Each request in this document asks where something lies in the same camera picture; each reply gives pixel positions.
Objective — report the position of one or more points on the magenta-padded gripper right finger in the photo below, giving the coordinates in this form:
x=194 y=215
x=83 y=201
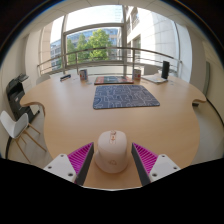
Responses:
x=163 y=165

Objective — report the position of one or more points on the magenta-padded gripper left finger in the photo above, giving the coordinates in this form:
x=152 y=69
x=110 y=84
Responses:
x=60 y=165

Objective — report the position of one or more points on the white computer mouse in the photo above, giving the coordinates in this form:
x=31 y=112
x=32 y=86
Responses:
x=111 y=153

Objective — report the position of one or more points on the dark blue patterned mouse pad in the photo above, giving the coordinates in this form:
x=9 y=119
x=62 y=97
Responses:
x=125 y=96

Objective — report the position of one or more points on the white chair with wooden legs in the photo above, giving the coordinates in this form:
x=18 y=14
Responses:
x=13 y=125

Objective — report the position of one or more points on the black printer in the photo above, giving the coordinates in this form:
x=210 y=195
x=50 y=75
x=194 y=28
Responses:
x=16 y=96

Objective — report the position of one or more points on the open white booklet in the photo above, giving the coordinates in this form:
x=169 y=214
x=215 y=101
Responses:
x=152 y=78

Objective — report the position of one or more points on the dark blue stapler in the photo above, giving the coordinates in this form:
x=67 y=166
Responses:
x=65 y=77

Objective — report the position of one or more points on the black cylindrical speaker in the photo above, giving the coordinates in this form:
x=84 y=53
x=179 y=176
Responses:
x=165 y=70

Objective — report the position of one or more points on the red and blue magazine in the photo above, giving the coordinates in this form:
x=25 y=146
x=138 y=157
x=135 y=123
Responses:
x=113 y=80

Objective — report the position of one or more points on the metal balcony railing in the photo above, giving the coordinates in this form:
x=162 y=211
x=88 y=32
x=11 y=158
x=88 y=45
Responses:
x=100 y=49

